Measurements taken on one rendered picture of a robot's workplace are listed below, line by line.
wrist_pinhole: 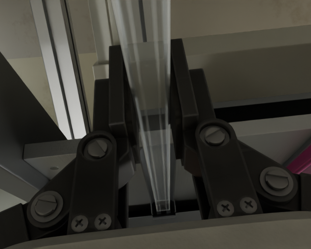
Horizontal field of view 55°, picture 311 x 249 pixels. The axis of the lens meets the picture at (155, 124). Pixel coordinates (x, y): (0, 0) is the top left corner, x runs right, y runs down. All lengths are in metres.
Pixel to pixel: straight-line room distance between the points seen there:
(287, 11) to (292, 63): 2.62
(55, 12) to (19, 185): 0.27
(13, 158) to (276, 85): 0.51
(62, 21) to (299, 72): 0.43
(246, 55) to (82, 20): 2.99
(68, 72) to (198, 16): 2.79
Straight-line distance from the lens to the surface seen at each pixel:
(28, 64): 3.91
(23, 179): 0.20
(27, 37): 3.83
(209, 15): 3.17
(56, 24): 0.43
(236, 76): 0.58
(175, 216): 0.32
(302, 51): 0.62
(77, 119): 0.45
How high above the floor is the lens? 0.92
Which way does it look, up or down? 21 degrees up
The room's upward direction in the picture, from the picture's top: 174 degrees clockwise
